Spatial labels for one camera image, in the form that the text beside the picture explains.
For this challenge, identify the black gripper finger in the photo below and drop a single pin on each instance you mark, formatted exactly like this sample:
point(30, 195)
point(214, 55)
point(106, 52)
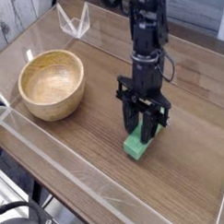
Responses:
point(131, 116)
point(149, 125)

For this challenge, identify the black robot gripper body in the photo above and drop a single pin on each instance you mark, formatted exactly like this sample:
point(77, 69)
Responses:
point(143, 88)

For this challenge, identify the green rectangular block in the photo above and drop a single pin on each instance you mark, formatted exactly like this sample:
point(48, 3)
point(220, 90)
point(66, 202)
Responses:
point(133, 145)

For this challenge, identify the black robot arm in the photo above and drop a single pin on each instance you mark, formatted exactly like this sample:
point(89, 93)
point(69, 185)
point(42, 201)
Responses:
point(148, 24)

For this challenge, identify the brown wooden bowl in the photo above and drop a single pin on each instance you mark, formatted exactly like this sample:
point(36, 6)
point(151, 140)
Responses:
point(52, 84)

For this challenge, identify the black table leg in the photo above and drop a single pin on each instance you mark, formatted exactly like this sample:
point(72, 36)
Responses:
point(36, 192)

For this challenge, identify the clear acrylic barrier wall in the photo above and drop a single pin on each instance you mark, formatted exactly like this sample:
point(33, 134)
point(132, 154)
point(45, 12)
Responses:
point(179, 180)

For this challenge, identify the grey metal bracket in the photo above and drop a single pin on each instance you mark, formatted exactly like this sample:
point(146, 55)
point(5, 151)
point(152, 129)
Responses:
point(46, 215)

